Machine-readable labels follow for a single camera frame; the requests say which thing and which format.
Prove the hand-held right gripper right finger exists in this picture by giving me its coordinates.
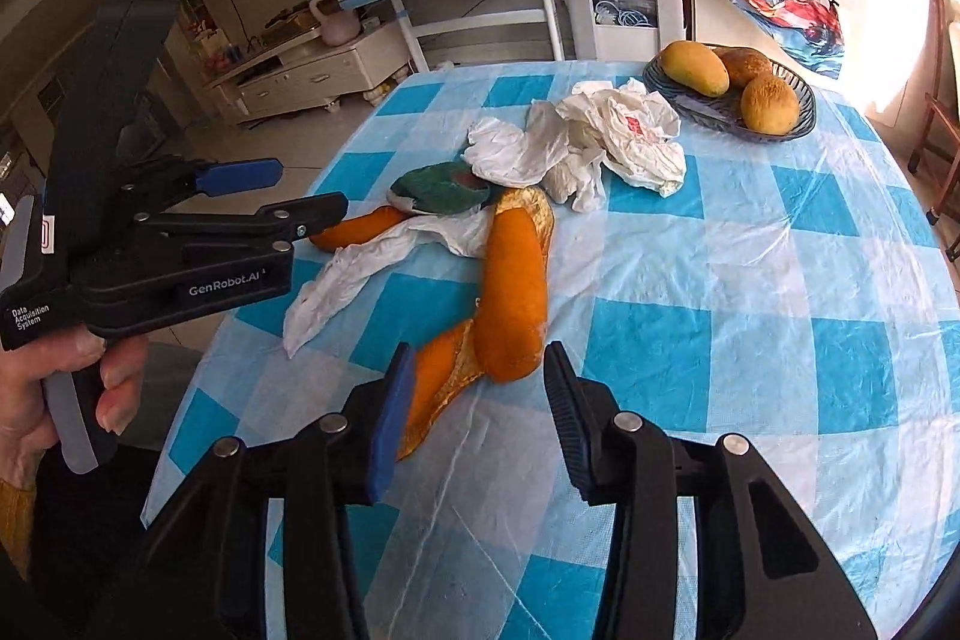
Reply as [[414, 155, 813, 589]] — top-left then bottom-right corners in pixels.
[[544, 340, 878, 640]]

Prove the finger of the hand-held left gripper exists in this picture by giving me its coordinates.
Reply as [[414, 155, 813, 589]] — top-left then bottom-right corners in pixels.
[[176, 158, 284, 199], [141, 192, 350, 253]]

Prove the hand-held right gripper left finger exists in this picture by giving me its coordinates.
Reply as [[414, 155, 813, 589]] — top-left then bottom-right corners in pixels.
[[97, 342, 417, 640]]

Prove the small orange peel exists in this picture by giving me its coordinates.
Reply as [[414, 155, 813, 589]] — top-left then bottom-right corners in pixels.
[[309, 205, 406, 253]]

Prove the long white tissue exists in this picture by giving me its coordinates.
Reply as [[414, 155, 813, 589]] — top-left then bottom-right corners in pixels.
[[283, 212, 492, 360]]

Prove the large orange peel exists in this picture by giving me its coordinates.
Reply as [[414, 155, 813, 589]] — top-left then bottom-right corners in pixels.
[[397, 186, 557, 461]]

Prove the white plastic bag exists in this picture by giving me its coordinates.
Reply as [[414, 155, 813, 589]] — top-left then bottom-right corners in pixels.
[[559, 79, 687, 196]]

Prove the person's left forearm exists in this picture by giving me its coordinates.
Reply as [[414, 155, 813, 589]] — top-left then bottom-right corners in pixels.
[[0, 473, 38, 581]]

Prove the person's left hand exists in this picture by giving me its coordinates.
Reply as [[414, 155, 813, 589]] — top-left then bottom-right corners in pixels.
[[0, 326, 152, 491]]

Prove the green plush toy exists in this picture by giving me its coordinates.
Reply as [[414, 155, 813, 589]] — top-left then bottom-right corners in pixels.
[[390, 162, 496, 217]]

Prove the cream television cabinet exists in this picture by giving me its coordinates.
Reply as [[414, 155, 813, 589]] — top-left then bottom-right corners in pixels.
[[206, 21, 412, 124]]

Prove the blue white checked tablecloth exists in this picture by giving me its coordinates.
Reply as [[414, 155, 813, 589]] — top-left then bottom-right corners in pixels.
[[142, 59, 960, 640]]

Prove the gold box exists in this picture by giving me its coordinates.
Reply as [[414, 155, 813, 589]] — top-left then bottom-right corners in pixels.
[[259, 10, 323, 49]]

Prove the pink kettlebell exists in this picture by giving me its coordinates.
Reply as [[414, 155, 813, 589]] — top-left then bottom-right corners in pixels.
[[309, 0, 361, 46]]

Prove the person's dark clothing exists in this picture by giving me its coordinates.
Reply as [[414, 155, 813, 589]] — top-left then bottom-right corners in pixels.
[[0, 437, 196, 640]]

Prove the dark woven fruit basket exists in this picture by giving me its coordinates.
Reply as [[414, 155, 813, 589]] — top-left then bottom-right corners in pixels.
[[643, 44, 817, 145]]

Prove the yellow mango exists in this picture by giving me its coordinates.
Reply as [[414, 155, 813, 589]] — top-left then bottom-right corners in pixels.
[[658, 41, 730, 98]]

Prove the brown round fruit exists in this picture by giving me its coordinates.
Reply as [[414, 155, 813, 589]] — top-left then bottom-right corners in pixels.
[[712, 47, 773, 88]]

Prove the wooden chair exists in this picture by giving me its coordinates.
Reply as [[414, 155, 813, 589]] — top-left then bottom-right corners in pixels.
[[907, 0, 960, 262]]

